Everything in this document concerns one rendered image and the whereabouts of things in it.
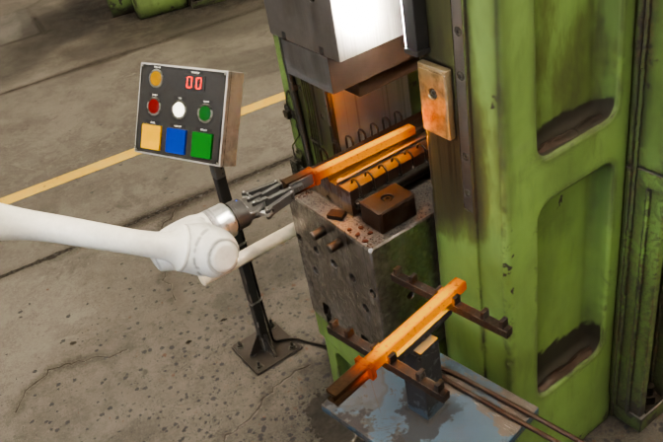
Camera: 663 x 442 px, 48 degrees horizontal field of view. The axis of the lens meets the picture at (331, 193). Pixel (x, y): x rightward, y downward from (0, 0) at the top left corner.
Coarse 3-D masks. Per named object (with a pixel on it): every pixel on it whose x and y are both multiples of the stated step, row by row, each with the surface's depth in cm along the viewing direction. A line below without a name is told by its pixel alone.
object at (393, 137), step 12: (396, 132) 204; (408, 132) 205; (372, 144) 200; (384, 144) 201; (348, 156) 196; (360, 156) 198; (324, 168) 193; (336, 168) 194; (288, 180) 188; (300, 192) 190
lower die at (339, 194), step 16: (416, 112) 224; (416, 128) 212; (384, 160) 202; (400, 160) 201; (416, 160) 202; (352, 176) 197; (368, 176) 197; (384, 176) 197; (320, 192) 206; (336, 192) 198; (352, 192) 192; (368, 192) 196; (352, 208) 195
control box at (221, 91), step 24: (144, 72) 231; (168, 72) 226; (192, 72) 222; (216, 72) 217; (240, 72) 221; (144, 96) 231; (168, 96) 227; (192, 96) 222; (216, 96) 218; (240, 96) 222; (144, 120) 232; (168, 120) 227; (192, 120) 223; (216, 120) 218; (216, 144) 219
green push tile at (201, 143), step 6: (192, 132) 222; (198, 132) 221; (192, 138) 222; (198, 138) 221; (204, 138) 220; (210, 138) 219; (192, 144) 222; (198, 144) 221; (204, 144) 220; (210, 144) 219; (192, 150) 222; (198, 150) 221; (204, 150) 220; (210, 150) 219; (192, 156) 223; (198, 156) 222; (204, 156) 220; (210, 156) 220
